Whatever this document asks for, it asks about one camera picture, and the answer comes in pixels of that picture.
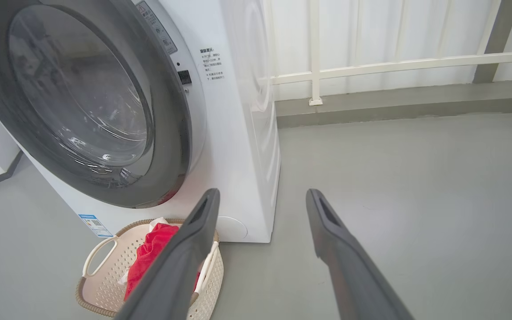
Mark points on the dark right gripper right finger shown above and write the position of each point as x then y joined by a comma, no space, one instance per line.
349,271

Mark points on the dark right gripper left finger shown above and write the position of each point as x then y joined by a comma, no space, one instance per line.
180,266

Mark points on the red garment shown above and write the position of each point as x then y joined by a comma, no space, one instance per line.
149,258

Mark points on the white garment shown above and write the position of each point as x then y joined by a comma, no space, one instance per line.
158,222

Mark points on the round washing machine door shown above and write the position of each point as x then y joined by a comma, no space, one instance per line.
167,146

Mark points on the cream perforated laundry basket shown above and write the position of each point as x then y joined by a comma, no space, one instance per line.
105,284

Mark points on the white front-load washing machine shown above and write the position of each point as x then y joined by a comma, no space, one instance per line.
238,155

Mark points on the black door latch socket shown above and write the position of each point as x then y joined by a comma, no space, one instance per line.
184,77

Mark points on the round white filter cover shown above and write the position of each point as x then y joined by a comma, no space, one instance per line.
234,229

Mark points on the blue energy label sticker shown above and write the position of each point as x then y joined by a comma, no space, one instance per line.
94,226

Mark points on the printed text notice sticker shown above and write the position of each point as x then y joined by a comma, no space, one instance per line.
212,64

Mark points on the white metal railing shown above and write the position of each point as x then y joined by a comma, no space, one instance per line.
398,66

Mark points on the grey warning label strip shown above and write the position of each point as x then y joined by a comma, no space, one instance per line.
158,29

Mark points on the grey pillar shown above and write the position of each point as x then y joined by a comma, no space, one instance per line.
498,35

